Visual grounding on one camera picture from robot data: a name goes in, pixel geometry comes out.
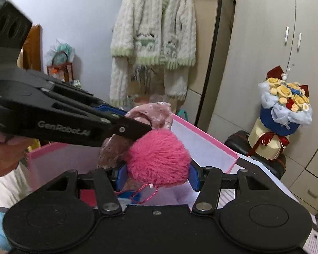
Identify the person's left hand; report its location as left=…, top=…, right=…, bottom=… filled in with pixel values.
left=0, top=126, right=33, bottom=178

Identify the yellow flower bouquet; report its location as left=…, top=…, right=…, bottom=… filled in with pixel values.
left=247, top=65, right=313, bottom=162

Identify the black suitcase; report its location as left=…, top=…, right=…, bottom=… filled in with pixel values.
left=224, top=130, right=287, bottom=181

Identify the pink fluffy pom-pom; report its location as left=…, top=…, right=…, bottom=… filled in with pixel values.
left=124, top=129, right=192, bottom=205

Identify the pink cardboard box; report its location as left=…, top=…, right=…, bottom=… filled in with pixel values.
left=25, top=114, right=240, bottom=210

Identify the beige fringed cloth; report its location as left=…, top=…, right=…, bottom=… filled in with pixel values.
left=128, top=65, right=166, bottom=104

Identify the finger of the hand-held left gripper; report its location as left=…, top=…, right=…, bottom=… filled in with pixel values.
left=95, top=113, right=152, bottom=146
left=42, top=73, right=127, bottom=117

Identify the beige wardrobe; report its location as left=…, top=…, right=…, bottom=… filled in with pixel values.
left=196, top=0, right=318, bottom=213

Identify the pink dotted cloth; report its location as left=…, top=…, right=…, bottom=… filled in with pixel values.
left=96, top=102, right=173, bottom=169

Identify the wooden headboard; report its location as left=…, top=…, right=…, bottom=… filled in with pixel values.
left=22, top=24, right=43, bottom=72

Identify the woven tote bag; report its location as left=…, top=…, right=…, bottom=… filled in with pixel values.
left=46, top=51, right=74, bottom=83

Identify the white and green knit cardigan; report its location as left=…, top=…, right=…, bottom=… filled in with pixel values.
left=109, top=0, right=197, bottom=108

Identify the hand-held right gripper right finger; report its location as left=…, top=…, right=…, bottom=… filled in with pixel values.
left=189, top=161, right=274, bottom=214

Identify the white plastic bag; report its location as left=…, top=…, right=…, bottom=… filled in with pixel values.
left=46, top=39, right=76, bottom=62

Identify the white slotted plastic crate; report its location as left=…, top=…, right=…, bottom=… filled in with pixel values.
left=217, top=155, right=318, bottom=254

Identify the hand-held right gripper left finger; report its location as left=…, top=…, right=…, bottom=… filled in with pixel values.
left=46, top=163, right=128, bottom=215

